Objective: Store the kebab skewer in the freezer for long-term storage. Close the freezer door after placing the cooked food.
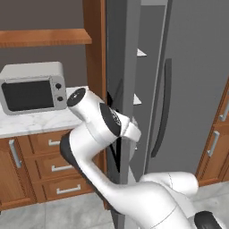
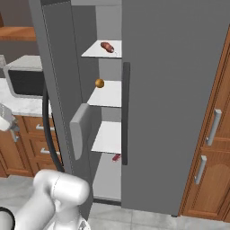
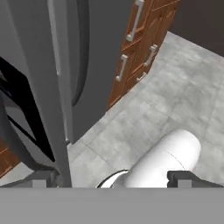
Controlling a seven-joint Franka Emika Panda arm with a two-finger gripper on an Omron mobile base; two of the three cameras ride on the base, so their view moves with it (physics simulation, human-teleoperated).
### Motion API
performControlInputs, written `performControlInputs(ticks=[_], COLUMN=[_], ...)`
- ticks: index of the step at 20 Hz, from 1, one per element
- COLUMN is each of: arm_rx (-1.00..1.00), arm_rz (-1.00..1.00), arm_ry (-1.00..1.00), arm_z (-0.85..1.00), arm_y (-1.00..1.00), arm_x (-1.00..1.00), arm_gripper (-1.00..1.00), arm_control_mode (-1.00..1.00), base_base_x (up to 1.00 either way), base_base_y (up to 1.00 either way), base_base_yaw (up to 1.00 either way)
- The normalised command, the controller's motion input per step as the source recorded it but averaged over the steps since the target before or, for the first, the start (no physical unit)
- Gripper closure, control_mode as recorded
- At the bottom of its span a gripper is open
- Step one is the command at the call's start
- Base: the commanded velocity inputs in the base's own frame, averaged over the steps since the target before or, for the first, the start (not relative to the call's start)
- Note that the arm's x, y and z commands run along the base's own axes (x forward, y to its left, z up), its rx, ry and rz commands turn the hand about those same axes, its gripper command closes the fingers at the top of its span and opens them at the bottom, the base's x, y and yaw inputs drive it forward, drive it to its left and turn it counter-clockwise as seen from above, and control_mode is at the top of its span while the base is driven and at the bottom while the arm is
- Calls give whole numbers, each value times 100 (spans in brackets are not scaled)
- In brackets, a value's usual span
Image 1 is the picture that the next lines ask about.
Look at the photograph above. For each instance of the silver microwave oven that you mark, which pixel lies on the silver microwave oven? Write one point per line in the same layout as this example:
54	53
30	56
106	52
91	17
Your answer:
28	94

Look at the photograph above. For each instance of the tall wooden side panel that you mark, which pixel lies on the tall wooden side panel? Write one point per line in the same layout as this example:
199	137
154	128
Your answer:
94	56

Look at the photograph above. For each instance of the wooden wall shelf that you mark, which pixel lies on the wooden wall shelf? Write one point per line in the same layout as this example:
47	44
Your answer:
41	37

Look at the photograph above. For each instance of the wooden drawer front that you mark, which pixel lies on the wooden drawer front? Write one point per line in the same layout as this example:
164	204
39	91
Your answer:
44	174
38	143
50	195

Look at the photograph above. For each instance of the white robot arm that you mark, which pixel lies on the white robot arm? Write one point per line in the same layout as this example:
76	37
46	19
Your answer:
98	143

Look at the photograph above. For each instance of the grey freezer door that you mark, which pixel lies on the grey freezer door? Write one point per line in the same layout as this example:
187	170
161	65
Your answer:
122	44

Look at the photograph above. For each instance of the grey fridge door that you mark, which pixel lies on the grey fridge door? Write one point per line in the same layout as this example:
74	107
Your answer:
196	74

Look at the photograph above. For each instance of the grey fridge body with shelves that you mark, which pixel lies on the grey fridge body with shelves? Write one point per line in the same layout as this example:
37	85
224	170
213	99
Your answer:
149	32

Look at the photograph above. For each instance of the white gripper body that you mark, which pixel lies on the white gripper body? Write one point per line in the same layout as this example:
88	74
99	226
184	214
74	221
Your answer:
133	149

